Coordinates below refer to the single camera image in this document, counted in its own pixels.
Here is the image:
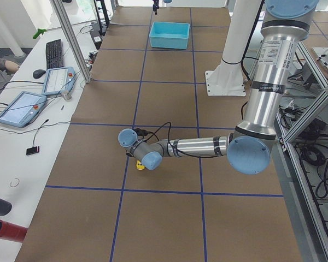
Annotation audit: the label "yellow beetle toy car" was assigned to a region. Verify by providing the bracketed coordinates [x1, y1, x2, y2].
[136, 160, 145, 170]

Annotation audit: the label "light blue plastic bin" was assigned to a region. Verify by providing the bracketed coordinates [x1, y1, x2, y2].
[149, 21, 190, 50]

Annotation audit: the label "small silver metal block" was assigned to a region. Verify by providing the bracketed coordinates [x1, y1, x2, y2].
[61, 90, 72, 101]

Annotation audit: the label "upper teach pendant tablet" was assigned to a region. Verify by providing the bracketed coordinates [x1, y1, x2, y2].
[42, 67, 76, 96]

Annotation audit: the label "teach pendant tablet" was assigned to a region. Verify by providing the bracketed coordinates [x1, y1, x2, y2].
[42, 67, 76, 96]
[0, 91, 47, 128]

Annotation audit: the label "black computer keyboard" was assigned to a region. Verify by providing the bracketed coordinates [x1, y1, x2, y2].
[45, 39, 64, 69]

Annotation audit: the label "small black phone device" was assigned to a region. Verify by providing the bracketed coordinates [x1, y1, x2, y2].
[26, 146, 40, 156]

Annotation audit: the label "black computer mouse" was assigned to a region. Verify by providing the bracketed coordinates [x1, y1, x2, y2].
[32, 69, 46, 79]

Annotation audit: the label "lower teach pendant tablet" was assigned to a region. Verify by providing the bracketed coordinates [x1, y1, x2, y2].
[0, 91, 47, 128]

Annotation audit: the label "red cylinder tube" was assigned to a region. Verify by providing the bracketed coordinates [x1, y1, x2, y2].
[0, 219, 28, 243]

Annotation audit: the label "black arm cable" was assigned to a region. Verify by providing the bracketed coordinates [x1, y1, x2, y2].
[125, 121, 225, 159]

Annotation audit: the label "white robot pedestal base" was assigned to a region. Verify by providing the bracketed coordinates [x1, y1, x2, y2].
[205, 0, 263, 97]

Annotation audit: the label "aluminium frame rack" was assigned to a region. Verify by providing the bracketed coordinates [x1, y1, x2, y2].
[277, 43, 328, 261]

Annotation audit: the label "aluminium frame post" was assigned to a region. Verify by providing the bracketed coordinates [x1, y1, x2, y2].
[50, 0, 91, 84]

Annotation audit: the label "green handled tool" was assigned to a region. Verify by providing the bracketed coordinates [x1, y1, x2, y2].
[32, 28, 47, 39]

